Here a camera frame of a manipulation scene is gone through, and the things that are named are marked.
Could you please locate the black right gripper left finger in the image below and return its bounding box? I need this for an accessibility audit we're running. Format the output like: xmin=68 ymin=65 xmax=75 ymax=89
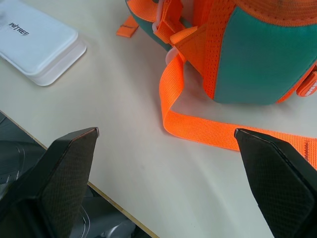
xmin=0 ymin=127 xmax=100 ymax=238

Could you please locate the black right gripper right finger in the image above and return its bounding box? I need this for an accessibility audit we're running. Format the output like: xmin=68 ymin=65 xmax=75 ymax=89
xmin=234 ymin=127 xmax=317 ymax=238

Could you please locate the teal and orange bag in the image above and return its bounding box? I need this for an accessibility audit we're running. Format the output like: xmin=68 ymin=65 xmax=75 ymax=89
xmin=116 ymin=0 xmax=317 ymax=158

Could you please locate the white plastic box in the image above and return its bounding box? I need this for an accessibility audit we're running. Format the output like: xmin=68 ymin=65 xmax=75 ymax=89
xmin=0 ymin=0 xmax=88 ymax=87

